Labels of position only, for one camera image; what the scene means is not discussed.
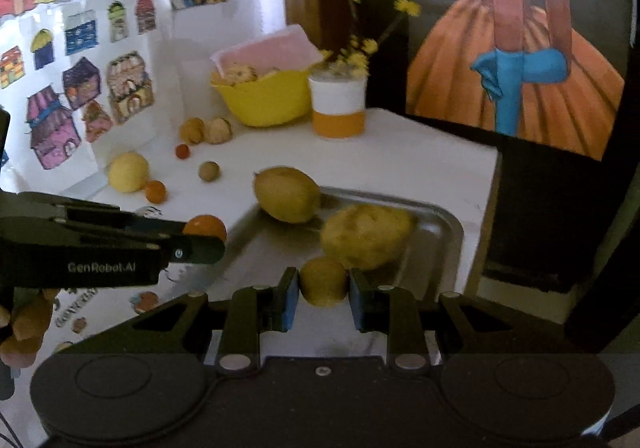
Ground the orange mandarin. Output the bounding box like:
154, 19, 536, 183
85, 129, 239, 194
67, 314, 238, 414
182, 214, 228, 242
144, 179, 167, 205

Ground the large yellow melon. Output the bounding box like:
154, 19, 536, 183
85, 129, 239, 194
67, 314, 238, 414
107, 153, 150, 194

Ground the small brown-green round fruit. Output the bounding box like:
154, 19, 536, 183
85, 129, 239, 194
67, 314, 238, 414
198, 161, 221, 183

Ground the small red tomato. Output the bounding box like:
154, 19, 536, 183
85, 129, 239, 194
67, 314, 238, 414
175, 144, 191, 160

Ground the left human hand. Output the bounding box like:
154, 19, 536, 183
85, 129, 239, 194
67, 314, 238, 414
1, 289, 60, 369

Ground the metal tray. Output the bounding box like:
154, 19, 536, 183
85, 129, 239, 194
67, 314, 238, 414
164, 185, 467, 309

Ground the pink purple house drawing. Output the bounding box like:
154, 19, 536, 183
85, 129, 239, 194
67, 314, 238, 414
26, 86, 81, 171

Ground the yellow lumpy potato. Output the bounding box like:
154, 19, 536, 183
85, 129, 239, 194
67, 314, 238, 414
320, 203, 416, 271

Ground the small brown pink house drawing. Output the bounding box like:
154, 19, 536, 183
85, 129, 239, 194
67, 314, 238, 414
82, 100, 113, 144

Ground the brown-yellow mango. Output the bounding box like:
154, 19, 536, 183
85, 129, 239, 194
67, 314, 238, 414
253, 167, 321, 224

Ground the orange fruit by bowl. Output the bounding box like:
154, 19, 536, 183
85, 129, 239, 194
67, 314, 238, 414
179, 118, 204, 145

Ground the tan striped melon by bowl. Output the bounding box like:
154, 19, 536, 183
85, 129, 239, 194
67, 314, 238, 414
203, 117, 233, 145

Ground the dark purple house drawing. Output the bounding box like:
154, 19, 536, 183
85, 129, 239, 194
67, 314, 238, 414
62, 57, 101, 110

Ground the beige striped house drawing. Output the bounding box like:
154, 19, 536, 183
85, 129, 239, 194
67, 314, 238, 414
106, 51, 154, 125

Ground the yellow plastic bowl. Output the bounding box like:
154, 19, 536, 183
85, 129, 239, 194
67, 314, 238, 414
210, 69, 311, 127

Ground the striped pepino melon in bowl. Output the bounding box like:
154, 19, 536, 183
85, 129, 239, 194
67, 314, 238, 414
222, 64, 258, 86

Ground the white and orange cup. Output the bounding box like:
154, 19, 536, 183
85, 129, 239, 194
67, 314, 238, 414
308, 74, 368, 139

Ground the white foam tray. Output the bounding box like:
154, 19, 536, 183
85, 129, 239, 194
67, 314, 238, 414
210, 25, 323, 76

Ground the yellow flower sprig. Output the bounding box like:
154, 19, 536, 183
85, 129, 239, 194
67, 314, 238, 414
314, 0, 422, 80

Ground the painting of woman in dress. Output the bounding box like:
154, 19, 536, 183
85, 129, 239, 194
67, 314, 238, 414
406, 0, 624, 160

